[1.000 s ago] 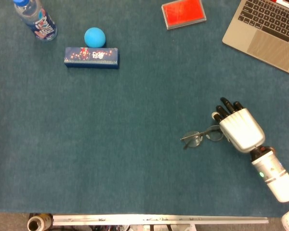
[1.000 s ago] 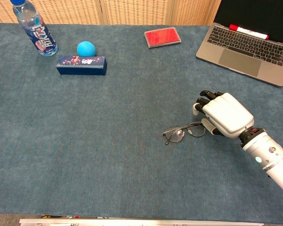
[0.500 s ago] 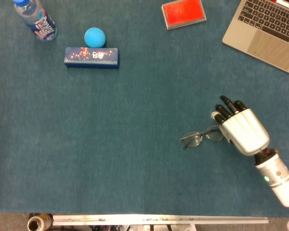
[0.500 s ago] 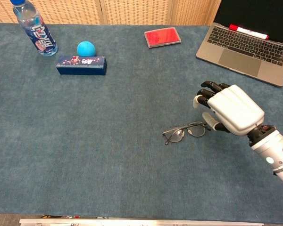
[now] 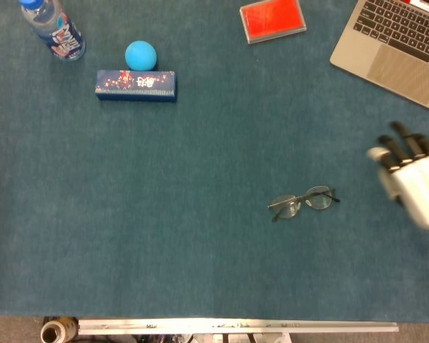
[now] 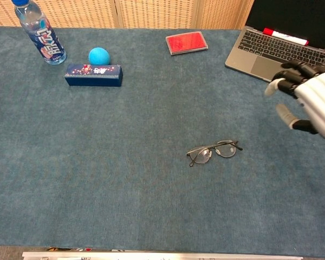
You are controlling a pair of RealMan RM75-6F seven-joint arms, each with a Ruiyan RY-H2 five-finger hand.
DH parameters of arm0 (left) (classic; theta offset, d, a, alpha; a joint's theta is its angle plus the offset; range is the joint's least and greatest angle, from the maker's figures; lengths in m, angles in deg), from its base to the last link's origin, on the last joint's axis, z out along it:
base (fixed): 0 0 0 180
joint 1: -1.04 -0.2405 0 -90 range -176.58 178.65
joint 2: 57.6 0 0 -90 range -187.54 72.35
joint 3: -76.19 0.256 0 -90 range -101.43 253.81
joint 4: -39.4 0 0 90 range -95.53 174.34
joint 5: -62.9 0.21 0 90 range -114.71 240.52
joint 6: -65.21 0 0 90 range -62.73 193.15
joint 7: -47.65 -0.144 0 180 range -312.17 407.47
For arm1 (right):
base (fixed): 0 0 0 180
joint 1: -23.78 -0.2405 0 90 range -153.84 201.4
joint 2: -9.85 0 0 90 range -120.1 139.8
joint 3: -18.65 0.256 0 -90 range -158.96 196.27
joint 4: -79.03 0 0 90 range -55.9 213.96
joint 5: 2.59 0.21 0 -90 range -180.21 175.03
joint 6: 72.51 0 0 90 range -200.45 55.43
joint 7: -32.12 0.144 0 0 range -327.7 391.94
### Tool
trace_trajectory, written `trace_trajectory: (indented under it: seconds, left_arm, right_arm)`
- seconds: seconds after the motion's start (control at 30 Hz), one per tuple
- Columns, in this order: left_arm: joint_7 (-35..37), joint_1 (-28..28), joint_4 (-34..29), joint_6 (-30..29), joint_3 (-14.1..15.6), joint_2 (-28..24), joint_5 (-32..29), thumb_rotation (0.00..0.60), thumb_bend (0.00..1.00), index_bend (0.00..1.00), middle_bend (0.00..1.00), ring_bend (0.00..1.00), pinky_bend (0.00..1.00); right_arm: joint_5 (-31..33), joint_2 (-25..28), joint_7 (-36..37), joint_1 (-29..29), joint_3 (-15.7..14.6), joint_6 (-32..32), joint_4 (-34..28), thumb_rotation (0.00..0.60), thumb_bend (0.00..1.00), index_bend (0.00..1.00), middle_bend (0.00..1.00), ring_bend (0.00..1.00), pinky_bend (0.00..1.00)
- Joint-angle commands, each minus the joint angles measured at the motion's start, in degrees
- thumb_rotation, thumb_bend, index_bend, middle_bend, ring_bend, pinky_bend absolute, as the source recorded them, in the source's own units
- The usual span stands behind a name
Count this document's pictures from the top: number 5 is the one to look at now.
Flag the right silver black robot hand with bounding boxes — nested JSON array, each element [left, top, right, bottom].
[[366, 121, 429, 229]]

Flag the wire-rimmed eyeglasses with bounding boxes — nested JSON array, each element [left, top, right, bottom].
[[267, 184, 341, 223]]

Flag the grey laptop black keys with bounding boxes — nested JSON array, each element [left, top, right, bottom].
[[329, 0, 429, 116]]

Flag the red ink pad clear case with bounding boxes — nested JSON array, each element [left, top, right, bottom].
[[239, 0, 307, 45]]

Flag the teal felt table cloth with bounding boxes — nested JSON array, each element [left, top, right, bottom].
[[0, 0, 429, 323]]

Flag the dark blue printed carton box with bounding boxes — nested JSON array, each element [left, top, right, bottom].
[[94, 69, 178, 104]]

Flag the light blue ball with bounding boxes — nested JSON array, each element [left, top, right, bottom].
[[124, 40, 158, 71]]

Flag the brown tape roll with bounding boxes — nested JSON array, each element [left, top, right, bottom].
[[40, 317, 80, 343]]

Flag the clear water bottle blue cap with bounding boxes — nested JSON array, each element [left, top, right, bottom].
[[19, 0, 87, 62]]

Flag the aluminium profile rail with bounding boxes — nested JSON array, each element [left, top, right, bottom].
[[77, 317, 400, 336]]

